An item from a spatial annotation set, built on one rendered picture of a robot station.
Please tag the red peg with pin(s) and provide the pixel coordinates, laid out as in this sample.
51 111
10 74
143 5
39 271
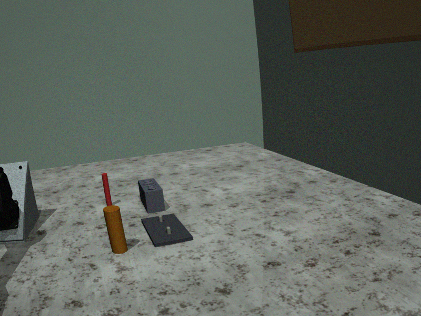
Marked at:
106 189

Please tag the brown cylinder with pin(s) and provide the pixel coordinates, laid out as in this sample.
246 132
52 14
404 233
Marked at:
115 229

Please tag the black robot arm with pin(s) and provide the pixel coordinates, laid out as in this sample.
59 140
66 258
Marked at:
9 209

